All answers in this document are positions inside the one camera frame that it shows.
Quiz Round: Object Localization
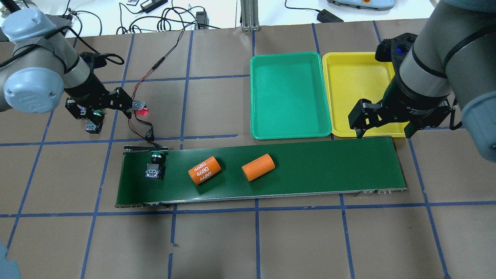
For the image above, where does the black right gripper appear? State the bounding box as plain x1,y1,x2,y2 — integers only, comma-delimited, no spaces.
348,74,451,138

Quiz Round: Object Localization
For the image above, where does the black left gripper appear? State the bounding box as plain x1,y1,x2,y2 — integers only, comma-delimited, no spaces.
65,74,133,120

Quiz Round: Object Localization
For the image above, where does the green push button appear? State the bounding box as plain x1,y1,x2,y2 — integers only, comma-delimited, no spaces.
85,110,105,134
145,151,168,180

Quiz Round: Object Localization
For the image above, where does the orange cylinder with 4680 print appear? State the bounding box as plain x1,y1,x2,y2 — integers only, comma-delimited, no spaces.
188,157,222,185

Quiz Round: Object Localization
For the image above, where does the plain orange cylinder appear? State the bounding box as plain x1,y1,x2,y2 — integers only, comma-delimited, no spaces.
241,154,275,181

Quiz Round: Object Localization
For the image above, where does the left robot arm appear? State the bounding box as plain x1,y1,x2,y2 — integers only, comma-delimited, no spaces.
1,7,133,125

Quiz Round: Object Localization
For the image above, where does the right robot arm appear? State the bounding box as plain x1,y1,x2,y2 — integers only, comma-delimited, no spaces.
348,0,496,162

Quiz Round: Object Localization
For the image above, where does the small controller board red LED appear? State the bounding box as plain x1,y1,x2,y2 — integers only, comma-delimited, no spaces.
131,100,149,115

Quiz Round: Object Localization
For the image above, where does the green conveyor belt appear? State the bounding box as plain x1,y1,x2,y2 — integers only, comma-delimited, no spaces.
115,137,407,208

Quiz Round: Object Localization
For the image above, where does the yellow plastic tray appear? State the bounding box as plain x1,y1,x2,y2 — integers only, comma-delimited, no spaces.
322,52,395,138

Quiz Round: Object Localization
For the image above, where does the green plastic tray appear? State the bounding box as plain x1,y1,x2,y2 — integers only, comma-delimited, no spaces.
250,52,332,141

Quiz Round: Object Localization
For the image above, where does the black power adapter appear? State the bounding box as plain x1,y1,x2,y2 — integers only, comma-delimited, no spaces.
317,9,344,23

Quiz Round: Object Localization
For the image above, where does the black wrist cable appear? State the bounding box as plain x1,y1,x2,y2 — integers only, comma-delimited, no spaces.
46,23,124,66

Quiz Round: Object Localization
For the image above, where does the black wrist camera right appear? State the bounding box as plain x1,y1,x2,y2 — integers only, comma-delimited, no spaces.
374,33,418,62

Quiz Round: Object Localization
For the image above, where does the aluminium profile post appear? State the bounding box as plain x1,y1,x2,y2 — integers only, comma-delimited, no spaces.
240,0,260,32

